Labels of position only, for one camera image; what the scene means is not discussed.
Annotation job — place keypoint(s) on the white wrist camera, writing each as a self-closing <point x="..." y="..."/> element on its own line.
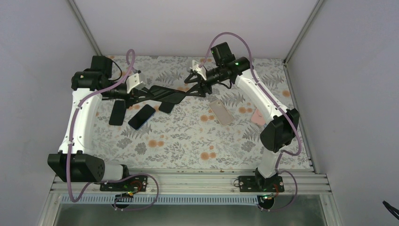
<point x="198" y="69"/>
<point x="135" y="81"/>

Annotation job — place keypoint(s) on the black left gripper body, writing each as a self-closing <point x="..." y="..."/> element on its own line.
<point x="132" y="96"/>

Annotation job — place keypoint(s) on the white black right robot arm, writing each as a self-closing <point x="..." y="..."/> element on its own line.
<point x="281" y="122"/>

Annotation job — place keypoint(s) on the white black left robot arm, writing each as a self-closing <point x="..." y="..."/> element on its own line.
<point x="74" y="161"/>

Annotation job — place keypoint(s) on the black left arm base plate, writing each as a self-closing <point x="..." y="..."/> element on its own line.
<point x="132" y="185"/>

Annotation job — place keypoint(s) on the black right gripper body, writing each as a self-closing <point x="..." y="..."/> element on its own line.
<point x="203" y="84"/>

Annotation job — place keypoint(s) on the aluminium mounting rail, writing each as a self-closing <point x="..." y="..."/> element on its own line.
<point x="223" y="181"/>

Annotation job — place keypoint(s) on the black object at corner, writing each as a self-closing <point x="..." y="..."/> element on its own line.
<point x="394" y="211"/>

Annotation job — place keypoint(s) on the pink phone case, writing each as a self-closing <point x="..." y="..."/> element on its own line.
<point x="257" y="118"/>

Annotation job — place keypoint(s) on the cream phone case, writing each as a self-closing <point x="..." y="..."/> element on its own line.
<point x="221" y="113"/>

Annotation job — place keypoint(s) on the black phone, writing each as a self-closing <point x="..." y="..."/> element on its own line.
<point x="167" y="95"/>

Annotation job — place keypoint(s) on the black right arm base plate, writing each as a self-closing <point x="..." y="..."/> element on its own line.
<point x="253" y="184"/>

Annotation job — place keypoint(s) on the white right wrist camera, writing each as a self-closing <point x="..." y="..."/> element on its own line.
<point x="198" y="69"/>

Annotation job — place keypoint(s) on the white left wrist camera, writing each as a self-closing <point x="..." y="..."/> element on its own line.
<point x="135" y="81"/>

